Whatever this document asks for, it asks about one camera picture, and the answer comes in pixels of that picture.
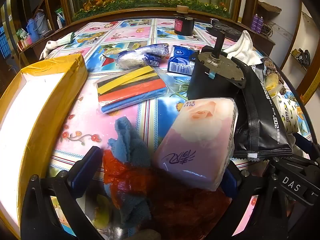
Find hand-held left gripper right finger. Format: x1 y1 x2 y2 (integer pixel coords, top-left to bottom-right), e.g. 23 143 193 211
207 160 287 240

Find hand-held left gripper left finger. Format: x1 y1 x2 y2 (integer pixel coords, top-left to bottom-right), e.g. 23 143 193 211
21 145 104 240

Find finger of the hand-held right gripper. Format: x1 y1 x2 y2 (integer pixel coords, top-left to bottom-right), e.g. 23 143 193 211
292 132 320 163

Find lemon print tissue pack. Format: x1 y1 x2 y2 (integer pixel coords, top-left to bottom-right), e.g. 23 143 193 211
271 94 304 134

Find red plastic bag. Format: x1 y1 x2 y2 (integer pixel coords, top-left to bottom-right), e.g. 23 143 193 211
102 149 233 240

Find pink tissue pack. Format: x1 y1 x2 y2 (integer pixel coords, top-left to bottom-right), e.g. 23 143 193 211
152 97 238 192

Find blue towel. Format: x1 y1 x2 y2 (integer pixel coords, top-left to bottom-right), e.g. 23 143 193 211
107 116 160 228

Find blue white cloth bundle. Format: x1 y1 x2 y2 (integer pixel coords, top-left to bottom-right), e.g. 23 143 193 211
116 44 170 68

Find blue tissue pack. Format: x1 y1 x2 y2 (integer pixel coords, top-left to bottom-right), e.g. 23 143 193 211
167 45 200 75

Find dark items on shelf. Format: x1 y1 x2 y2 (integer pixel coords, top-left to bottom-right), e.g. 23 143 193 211
291 47 312 67

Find multicoloured tubes pack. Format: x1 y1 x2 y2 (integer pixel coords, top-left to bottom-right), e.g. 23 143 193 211
94 66 175 114

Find black cylindrical motor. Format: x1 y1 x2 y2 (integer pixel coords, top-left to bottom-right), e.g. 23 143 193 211
187 26 247 103

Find printed plastic tablecloth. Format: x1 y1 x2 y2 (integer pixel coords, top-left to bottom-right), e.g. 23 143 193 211
40 17 313 240

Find black flat gadget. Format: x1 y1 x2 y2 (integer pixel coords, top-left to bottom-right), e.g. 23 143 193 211
209 19 244 42

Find blue thermos jug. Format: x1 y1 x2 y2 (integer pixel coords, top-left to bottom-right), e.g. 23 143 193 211
27 19 39 42

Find blue plastic crate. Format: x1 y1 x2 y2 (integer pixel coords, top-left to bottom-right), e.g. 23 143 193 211
0 26 12 59

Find grey-blue thermos jug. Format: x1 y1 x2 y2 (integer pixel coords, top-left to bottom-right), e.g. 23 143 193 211
35 9 50 37

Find dark red jar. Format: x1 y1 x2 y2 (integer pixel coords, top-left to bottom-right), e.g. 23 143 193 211
174 5 195 36

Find tangled cables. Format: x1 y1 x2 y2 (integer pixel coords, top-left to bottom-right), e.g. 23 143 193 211
262 22 278 39

